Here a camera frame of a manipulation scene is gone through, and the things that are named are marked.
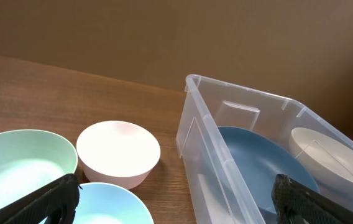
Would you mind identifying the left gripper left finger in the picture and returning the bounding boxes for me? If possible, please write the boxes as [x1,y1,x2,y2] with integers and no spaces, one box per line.
[0,174,81,224]

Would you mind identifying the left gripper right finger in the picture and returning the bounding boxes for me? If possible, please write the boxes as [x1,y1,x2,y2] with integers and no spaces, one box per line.
[272,174,353,224]

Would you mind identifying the dark blue plate front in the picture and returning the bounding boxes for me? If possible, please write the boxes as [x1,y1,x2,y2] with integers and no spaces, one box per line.
[219,126,319,213]

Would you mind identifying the cream plate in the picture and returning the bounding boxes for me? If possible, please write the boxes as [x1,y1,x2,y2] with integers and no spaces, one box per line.
[289,128,353,195]

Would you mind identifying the white label in container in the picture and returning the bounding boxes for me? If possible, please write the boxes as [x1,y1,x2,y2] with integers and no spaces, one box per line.
[198,174,234,224]

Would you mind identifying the clear plastic storage container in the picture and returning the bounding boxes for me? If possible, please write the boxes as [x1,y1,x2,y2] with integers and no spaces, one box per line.
[176,75,353,223]

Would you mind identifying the light blue bowl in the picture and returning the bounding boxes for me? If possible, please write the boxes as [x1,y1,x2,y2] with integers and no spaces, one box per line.
[73,182,154,224]

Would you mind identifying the mint green bowl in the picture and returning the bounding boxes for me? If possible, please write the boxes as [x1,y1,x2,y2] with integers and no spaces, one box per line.
[0,129,78,209]

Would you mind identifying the pink bowl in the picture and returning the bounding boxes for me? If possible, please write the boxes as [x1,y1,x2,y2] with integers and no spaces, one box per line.
[76,121,161,189]

